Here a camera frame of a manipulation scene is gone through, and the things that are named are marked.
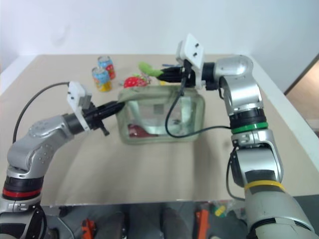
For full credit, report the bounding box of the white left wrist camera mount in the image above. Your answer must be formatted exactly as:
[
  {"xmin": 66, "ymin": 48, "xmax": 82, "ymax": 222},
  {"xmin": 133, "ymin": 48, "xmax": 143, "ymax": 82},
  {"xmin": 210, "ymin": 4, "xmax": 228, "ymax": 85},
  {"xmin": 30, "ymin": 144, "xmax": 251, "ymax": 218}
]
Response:
[{"xmin": 66, "ymin": 81, "xmax": 93, "ymax": 132}]

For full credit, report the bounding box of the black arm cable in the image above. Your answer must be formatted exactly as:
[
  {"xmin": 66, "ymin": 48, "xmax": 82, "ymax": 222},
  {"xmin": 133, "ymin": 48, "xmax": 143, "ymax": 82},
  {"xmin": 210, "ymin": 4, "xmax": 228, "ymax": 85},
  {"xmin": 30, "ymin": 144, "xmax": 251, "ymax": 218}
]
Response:
[
  {"xmin": 13, "ymin": 82, "xmax": 71, "ymax": 144},
  {"xmin": 225, "ymin": 146, "xmax": 246, "ymax": 201}
]

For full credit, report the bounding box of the red strawberry plush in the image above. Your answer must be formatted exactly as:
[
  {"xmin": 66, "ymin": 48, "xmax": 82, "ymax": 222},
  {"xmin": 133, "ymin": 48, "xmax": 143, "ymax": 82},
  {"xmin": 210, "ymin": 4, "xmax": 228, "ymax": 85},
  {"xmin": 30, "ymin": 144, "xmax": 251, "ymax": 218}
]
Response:
[{"xmin": 123, "ymin": 76, "xmax": 148, "ymax": 88}]

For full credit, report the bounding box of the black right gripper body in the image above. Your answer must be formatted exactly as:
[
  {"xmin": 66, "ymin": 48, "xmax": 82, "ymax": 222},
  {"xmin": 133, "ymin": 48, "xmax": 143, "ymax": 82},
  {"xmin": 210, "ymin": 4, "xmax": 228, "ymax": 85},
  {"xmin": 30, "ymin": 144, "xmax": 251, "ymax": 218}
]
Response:
[{"xmin": 178, "ymin": 59, "xmax": 200, "ymax": 88}]

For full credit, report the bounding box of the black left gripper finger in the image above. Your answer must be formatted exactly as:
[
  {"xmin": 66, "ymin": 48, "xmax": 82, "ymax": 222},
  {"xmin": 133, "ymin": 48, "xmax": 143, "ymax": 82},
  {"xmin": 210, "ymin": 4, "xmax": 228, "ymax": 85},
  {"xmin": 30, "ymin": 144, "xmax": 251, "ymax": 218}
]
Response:
[
  {"xmin": 97, "ymin": 100, "xmax": 125, "ymax": 112},
  {"xmin": 99, "ymin": 105, "xmax": 124, "ymax": 118}
]

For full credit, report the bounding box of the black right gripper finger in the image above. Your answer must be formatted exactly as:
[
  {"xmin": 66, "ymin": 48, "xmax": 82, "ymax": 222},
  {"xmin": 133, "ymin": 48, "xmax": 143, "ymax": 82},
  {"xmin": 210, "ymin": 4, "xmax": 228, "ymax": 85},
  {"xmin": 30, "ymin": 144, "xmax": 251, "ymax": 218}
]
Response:
[
  {"xmin": 160, "ymin": 65, "xmax": 184, "ymax": 76},
  {"xmin": 157, "ymin": 72, "xmax": 184, "ymax": 84}
]

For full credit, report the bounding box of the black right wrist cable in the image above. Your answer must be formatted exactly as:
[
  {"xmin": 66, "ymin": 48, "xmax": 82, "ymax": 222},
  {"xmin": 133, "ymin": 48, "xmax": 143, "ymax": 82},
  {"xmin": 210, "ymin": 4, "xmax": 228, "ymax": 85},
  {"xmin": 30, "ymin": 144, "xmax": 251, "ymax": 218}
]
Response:
[{"xmin": 165, "ymin": 67, "xmax": 232, "ymax": 138}]

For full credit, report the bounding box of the red item inside pouch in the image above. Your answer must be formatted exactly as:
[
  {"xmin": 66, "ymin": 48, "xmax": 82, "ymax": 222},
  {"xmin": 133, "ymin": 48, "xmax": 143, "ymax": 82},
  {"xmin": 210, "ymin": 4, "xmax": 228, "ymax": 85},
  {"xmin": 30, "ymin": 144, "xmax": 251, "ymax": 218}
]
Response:
[{"xmin": 127, "ymin": 124, "xmax": 160, "ymax": 138}]

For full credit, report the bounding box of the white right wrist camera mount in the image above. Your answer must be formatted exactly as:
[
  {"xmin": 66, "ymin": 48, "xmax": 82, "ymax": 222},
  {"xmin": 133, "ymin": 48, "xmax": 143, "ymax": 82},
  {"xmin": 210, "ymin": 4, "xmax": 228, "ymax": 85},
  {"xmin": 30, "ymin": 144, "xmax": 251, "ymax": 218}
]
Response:
[{"xmin": 175, "ymin": 32, "xmax": 206, "ymax": 90}]

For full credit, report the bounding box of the orange black tool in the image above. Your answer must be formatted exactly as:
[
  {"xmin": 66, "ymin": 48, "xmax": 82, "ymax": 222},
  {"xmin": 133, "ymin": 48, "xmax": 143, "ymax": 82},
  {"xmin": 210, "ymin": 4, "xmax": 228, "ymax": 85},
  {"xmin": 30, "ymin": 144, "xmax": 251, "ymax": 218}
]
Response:
[
  {"xmin": 195, "ymin": 208, "xmax": 210, "ymax": 239},
  {"xmin": 81, "ymin": 218, "xmax": 97, "ymax": 239}
]

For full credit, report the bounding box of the colourful printed drink can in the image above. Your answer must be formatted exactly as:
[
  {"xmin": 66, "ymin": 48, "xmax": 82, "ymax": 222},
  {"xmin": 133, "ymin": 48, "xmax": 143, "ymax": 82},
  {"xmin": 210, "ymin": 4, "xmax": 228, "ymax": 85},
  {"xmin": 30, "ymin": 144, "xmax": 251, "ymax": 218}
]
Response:
[
  {"xmin": 97, "ymin": 56, "xmax": 117, "ymax": 80},
  {"xmin": 91, "ymin": 67, "xmax": 112, "ymax": 93}
]

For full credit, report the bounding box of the black right upper arm cable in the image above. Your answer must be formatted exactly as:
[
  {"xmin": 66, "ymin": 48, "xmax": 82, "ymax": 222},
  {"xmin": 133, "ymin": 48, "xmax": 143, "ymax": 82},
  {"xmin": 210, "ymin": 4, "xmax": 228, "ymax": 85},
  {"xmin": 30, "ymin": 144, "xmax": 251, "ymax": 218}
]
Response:
[{"xmin": 225, "ymin": 146, "xmax": 246, "ymax": 201}]

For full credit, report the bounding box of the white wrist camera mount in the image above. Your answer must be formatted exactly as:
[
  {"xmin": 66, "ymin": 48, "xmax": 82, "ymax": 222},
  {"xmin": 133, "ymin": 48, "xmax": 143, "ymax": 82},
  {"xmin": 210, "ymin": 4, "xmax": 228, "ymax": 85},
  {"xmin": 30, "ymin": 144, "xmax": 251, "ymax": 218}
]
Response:
[
  {"xmin": 175, "ymin": 32, "xmax": 206, "ymax": 90},
  {"xmin": 66, "ymin": 81, "xmax": 93, "ymax": 132}
]

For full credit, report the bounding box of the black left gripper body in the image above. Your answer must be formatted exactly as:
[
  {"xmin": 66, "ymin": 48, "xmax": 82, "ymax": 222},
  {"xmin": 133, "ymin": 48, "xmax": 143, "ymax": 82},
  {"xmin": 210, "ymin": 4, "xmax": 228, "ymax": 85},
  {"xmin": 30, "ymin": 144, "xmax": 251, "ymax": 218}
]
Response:
[{"xmin": 83, "ymin": 101, "xmax": 111, "ymax": 137}]

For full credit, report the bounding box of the green transparent zip pouch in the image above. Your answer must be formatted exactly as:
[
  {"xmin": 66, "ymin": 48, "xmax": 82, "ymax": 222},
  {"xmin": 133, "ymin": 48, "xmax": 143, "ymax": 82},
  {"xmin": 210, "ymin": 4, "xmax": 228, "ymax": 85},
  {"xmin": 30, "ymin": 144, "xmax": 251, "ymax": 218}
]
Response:
[{"xmin": 117, "ymin": 84, "xmax": 206, "ymax": 145}]

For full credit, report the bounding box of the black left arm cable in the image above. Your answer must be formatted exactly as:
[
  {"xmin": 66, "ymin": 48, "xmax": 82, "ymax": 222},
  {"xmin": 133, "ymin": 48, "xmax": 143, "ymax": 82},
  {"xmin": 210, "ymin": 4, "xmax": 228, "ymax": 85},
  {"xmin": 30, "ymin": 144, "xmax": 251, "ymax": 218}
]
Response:
[{"xmin": 13, "ymin": 82, "xmax": 71, "ymax": 144}]

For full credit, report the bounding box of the green plush keychain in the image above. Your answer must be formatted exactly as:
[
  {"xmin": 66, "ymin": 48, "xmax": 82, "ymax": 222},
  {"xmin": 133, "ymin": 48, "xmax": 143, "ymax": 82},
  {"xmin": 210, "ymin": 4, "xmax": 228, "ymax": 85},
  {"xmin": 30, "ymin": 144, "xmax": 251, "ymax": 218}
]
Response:
[{"xmin": 138, "ymin": 61, "xmax": 163, "ymax": 78}]

